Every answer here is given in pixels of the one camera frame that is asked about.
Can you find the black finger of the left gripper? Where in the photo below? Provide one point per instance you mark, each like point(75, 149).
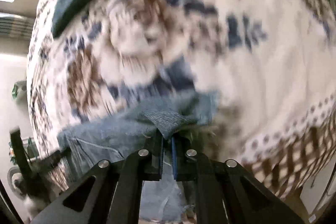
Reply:
point(43, 166)

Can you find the grey striped left curtain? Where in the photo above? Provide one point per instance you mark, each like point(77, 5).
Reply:
point(16, 26)

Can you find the brown checkered bed sheet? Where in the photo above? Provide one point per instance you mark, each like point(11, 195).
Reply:
point(284, 160)

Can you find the green white plastic bag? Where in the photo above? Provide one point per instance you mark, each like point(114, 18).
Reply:
point(19, 90)

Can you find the floral white bed quilt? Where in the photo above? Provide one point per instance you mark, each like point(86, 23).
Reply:
point(271, 63)

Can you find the frayed blue denim shorts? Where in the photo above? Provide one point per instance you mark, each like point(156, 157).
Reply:
point(115, 137)

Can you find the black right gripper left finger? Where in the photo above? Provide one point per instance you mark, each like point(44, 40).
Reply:
point(111, 191)

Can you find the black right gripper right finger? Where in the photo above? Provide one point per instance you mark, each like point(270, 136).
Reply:
point(225, 192)

